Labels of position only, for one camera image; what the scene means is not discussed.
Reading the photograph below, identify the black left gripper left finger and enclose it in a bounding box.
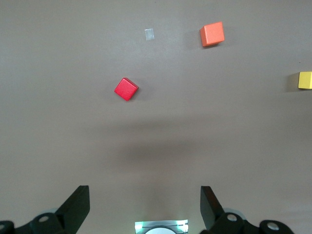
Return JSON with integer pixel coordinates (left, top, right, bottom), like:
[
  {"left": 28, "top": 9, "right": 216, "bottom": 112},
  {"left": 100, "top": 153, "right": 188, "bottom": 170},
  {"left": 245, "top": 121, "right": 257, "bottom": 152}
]
[{"left": 0, "top": 185, "right": 90, "bottom": 234}]

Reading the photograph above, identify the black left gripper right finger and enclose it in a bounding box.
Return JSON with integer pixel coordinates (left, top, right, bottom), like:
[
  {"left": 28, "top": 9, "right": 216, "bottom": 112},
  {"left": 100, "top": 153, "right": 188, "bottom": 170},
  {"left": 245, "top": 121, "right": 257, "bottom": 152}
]
[{"left": 200, "top": 186, "right": 296, "bottom": 234}]

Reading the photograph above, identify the red wooden block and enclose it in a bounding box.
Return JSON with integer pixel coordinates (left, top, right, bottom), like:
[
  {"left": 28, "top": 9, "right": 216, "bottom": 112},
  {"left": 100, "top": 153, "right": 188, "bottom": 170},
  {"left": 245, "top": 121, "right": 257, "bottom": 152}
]
[{"left": 114, "top": 77, "right": 139, "bottom": 102}]

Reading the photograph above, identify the table cover sheet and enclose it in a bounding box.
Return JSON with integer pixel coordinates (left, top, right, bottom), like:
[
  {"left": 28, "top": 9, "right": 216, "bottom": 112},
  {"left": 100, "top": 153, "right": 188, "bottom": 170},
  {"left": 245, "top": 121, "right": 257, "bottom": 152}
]
[{"left": 0, "top": 0, "right": 312, "bottom": 234}]

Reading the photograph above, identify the yellow wooden block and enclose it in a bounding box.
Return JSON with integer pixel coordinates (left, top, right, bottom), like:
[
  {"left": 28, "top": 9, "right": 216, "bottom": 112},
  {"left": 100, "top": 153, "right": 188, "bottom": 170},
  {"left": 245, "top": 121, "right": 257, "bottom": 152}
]
[{"left": 297, "top": 71, "right": 312, "bottom": 90}]

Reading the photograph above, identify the orange wooden block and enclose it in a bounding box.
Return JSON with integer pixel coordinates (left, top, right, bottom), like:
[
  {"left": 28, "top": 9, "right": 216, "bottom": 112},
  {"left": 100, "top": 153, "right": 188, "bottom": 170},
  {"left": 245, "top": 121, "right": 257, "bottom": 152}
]
[{"left": 199, "top": 21, "right": 225, "bottom": 48}]

